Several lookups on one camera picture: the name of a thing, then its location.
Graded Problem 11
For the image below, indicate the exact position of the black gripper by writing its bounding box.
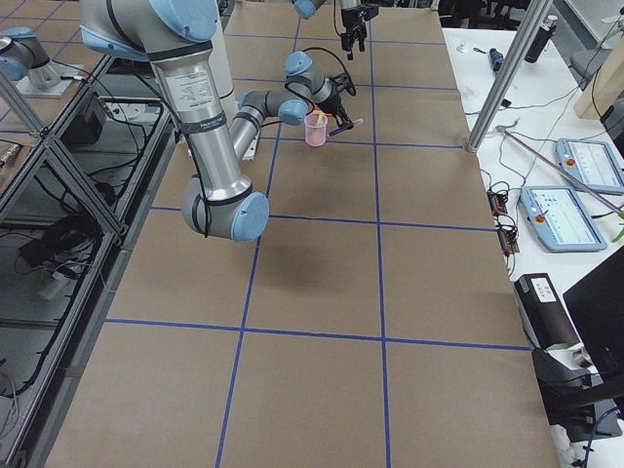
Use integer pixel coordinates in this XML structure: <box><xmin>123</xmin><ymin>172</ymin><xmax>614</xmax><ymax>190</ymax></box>
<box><xmin>321</xmin><ymin>94</ymin><xmax>352</xmax><ymax>134</ymax></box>
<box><xmin>340</xmin><ymin>8</ymin><xmax>368</xmax><ymax>60</ymax></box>

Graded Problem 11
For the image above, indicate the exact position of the purple marker pen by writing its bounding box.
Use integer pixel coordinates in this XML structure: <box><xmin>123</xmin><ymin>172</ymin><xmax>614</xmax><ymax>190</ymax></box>
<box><xmin>328</xmin><ymin>118</ymin><xmax>364</xmax><ymax>137</ymax></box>

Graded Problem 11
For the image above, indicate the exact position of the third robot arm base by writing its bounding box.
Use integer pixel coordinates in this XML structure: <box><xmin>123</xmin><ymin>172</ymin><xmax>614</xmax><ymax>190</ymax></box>
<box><xmin>1</xmin><ymin>26</ymin><xmax>84</xmax><ymax>98</ymax></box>

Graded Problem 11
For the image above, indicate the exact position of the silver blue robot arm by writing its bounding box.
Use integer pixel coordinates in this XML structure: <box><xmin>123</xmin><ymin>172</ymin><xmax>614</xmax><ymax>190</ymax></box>
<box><xmin>81</xmin><ymin>1</ymin><xmax>356</xmax><ymax>242</ymax></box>
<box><xmin>293</xmin><ymin>0</ymin><xmax>378</xmax><ymax>60</ymax></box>

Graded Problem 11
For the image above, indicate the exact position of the pink mesh pen holder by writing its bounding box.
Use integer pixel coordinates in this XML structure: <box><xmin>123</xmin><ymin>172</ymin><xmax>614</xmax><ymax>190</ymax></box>
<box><xmin>304</xmin><ymin>112</ymin><xmax>327</xmax><ymax>147</ymax></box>

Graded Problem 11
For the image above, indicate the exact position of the folded navy umbrella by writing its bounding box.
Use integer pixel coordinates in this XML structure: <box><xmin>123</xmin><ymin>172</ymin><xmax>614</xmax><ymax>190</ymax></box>
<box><xmin>487</xmin><ymin>48</ymin><xmax>504</xmax><ymax>75</ymax></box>

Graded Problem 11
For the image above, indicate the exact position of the small circuit board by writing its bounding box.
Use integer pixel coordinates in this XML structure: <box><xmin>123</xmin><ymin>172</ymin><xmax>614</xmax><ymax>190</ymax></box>
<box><xmin>487</xmin><ymin>191</ymin><xmax>508</xmax><ymax>216</ymax></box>

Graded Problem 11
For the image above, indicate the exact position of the black water bottle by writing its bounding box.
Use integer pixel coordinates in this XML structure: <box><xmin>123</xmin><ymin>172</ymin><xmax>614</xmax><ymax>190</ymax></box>
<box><xmin>525</xmin><ymin>15</ymin><xmax>559</xmax><ymax>63</ymax></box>

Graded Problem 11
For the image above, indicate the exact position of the near blue teach pendant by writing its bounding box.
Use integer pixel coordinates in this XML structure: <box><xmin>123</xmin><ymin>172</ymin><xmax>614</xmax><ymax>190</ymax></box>
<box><xmin>520</xmin><ymin>186</ymin><xmax>607</xmax><ymax>253</ymax></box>

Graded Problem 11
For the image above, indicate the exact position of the blue teach pendant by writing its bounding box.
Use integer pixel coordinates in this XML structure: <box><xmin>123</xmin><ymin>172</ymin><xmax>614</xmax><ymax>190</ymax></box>
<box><xmin>556</xmin><ymin>138</ymin><xmax>623</xmax><ymax>195</ymax></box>
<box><xmin>520</xmin><ymin>186</ymin><xmax>607</xmax><ymax>253</ymax></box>

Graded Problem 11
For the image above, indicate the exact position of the far blue teach pendant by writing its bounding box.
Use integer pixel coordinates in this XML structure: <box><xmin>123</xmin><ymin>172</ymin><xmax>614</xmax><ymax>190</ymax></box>
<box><xmin>556</xmin><ymin>138</ymin><xmax>623</xmax><ymax>195</ymax></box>

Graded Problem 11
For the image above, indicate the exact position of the black cardboard box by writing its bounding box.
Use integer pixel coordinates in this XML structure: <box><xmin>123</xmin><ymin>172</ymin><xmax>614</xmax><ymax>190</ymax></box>
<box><xmin>514</xmin><ymin>273</ymin><xmax>580</xmax><ymax>350</ymax></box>

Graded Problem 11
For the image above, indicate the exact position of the black monitor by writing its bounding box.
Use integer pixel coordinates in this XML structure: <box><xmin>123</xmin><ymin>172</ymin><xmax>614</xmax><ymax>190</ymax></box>
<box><xmin>564</xmin><ymin>248</ymin><xmax>623</xmax><ymax>376</ymax></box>

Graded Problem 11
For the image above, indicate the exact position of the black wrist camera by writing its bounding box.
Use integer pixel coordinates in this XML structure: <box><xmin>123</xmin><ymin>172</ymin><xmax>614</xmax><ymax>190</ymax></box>
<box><xmin>360</xmin><ymin>5</ymin><xmax>379</xmax><ymax>21</ymax></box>
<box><xmin>330</xmin><ymin>72</ymin><xmax>357</xmax><ymax>97</ymax></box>

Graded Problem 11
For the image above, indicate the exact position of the aluminium frame post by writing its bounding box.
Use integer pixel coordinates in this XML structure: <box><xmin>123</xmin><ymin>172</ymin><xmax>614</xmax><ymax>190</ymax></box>
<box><xmin>465</xmin><ymin>0</ymin><xmax>553</xmax><ymax>153</ymax></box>

